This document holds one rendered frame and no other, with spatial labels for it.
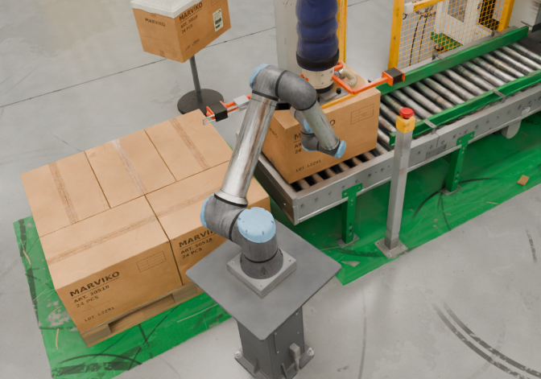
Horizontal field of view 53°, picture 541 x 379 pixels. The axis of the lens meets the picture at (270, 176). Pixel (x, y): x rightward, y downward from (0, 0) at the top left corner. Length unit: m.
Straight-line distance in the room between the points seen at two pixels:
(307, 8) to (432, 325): 1.81
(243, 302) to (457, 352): 1.29
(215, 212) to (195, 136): 1.30
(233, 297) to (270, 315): 0.18
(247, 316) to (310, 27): 1.40
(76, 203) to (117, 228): 0.35
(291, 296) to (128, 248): 0.99
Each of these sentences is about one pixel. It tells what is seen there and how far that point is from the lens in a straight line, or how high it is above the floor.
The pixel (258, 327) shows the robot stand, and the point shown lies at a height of 0.75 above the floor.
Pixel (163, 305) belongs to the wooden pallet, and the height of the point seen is 0.02.
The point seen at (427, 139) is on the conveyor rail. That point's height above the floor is 0.59.
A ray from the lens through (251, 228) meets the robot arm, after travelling 2.18.
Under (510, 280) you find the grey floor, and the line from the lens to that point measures 3.51.
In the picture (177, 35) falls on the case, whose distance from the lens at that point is 4.04.
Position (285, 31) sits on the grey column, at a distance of 4.00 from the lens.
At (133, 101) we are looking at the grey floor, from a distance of 4.99.
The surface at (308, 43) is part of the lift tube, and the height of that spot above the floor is 1.31.
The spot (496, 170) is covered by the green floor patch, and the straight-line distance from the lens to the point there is 4.15.
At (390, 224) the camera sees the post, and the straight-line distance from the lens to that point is 3.33.
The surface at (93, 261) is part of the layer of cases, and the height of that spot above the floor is 0.54.
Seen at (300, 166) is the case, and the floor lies 0.64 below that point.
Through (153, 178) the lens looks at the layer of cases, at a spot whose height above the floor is 0.54.
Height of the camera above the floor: 2.69
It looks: 43 degrees down
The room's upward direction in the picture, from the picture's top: 6 degrees counter-clockwise
